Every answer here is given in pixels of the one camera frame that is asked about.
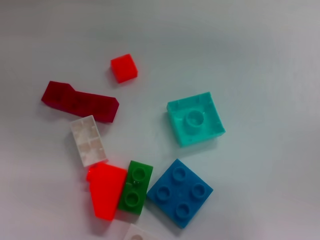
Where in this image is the teal square brick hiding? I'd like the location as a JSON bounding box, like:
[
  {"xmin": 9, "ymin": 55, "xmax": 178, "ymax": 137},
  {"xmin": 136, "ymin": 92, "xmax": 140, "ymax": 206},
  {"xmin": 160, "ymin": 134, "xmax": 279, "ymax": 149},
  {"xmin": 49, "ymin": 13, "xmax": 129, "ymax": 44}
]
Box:
[{"xmin": 166, "ymin": 91, "xmax": 226, "ymax": 148}]

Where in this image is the small red brick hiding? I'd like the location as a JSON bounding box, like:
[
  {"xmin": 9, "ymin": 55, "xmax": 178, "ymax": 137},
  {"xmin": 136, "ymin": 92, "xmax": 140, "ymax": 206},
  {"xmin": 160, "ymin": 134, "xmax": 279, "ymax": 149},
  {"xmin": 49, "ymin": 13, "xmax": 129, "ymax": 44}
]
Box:
[{"xmin": 110, "ymin": 53, "xmax": 139, "ymax": 84}]

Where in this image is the blue square brick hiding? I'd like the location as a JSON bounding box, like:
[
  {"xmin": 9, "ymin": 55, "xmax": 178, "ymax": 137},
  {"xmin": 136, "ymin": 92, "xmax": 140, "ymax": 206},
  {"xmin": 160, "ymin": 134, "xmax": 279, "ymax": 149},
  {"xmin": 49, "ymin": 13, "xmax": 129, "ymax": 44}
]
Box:
[{"xmin": 146, "ymin": 158, "xmax": 214, "ymax": 229}]

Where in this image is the white plate brick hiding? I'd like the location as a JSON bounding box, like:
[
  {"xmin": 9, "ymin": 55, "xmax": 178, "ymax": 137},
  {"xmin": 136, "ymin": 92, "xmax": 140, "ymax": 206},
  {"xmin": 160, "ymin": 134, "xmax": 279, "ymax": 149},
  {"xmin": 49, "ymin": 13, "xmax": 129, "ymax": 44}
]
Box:
[{"xmin": 123, "ymin": 223, "xmax": 162, "ymax": 240}]

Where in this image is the green rectangular brick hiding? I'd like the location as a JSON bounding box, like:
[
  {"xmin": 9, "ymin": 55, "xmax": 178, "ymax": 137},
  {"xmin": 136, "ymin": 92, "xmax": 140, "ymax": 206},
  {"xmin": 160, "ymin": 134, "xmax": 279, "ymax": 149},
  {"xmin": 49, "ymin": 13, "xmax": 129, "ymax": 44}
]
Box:
[{"xmin": 117, "ymin": 160, "xmax": 154, "ymax": 216}]

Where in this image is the white thick brick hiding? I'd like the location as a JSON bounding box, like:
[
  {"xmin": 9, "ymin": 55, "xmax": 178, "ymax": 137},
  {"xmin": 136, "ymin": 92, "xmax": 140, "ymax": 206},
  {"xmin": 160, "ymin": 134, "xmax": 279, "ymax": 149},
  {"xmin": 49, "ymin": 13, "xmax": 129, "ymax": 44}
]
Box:
[{"xmin": 70, "ymin": 114, "xmax": 109, "ymax": 168}]

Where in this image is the dark red long brick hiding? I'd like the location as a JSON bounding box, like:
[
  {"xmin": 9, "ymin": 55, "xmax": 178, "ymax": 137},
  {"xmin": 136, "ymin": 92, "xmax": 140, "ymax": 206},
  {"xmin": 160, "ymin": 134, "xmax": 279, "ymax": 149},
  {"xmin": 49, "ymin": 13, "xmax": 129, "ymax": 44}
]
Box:
[{"xmin": 40, "ymin": 80, "xmax": 120, "ymax": 124}]

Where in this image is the bright red sloped brick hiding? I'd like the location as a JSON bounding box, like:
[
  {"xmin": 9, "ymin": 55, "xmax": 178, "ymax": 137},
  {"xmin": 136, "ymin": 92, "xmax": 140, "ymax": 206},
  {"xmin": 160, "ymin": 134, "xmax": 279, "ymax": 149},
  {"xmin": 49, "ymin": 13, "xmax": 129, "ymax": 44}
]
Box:
[{"xmin": 86, "ymin": 162, "xmax": 128, "ymax": 221}]

